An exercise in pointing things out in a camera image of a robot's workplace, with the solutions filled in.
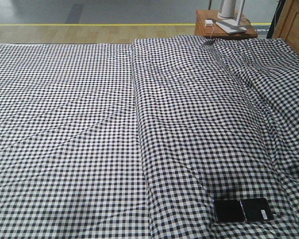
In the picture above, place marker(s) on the black foldable phone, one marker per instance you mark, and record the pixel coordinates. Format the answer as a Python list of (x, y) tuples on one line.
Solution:
[(246, 210)]

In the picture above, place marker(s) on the black white checkered quilt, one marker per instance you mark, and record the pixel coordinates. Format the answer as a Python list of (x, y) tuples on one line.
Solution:
[(218, 120)]

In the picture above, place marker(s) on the wooden headboard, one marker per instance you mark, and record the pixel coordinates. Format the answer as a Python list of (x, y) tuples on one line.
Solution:
[(288, 25)]

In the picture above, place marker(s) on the wooden nightstand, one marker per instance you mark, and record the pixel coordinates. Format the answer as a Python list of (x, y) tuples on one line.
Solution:
[(216, 31)]

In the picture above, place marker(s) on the white charger adapter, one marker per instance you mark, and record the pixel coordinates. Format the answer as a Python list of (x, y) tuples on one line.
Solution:
[(208, 23)]

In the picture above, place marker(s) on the black white checkered bedsheet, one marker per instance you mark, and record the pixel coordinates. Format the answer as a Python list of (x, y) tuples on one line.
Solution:
[(70, 165)]

